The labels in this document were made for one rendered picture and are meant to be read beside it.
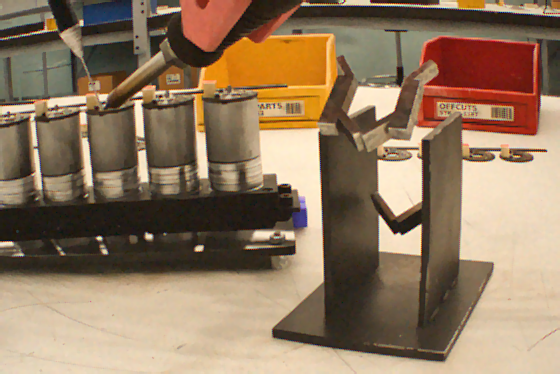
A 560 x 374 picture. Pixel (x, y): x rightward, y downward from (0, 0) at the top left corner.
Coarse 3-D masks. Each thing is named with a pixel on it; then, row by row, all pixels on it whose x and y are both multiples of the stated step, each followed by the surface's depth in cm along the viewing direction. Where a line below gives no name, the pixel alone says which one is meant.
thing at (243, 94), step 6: (222, 90) 33; (240, 90) 33; (246, 90) 33; (252, 90) 33; (216, 96) 32; (222, 96) 32; (234, 96) 32; (240, 96) 32; (246, 96) 32; (252, 96) 32
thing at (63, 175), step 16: (48, 128) 31; (64, 128) 32; (80, 128) 33; (48, 144) 32; (64, 144) 32; (80, 144) 33; (48, 160) 32; (64, 160) 32; (80, 160) 33; (48, 176) 32; (64, 176) 32; (80, 176) 33; (48, 192) 32; (64, 192) 32; (80, 192) 33
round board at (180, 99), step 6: (162, 96) 33; (174, 96) 33; (180, 96) 33; (186, 96) 32; (192, 96) 33; (150, 102) 32; (156, 102) 32; (162, 102) 32; (168, 102) 32; (174, 102) 32; (180, 102) 31; (186, 102) 32
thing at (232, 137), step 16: (208, 112) 32; (224, 112) 31; (240, 112) 32; (256, 112) 32; (208, 128) 32; (224, 128) 32; (240, 128) 32; (256, 128) 32; (208, 144) 32; (224, 144) 32; (240, 144) 32; (256, 144) 33; (208, 160) 33; (224, 160) 32; (240, 160) 32; (256, 160) 33; (208, 176) 33; (224, 176) 32; (240, 176) 32; (256, 176) 33; (224, 192) 33
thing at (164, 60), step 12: (168, 48) 26; (156, 60) 27; (168, 60) 26; (180, 60) 26; (144, 72) 28; (156, 72) 28; (132, 84) 29; (144, 84) 29; (108, 96) 30; (120, 96) 30; (132, 96) 30
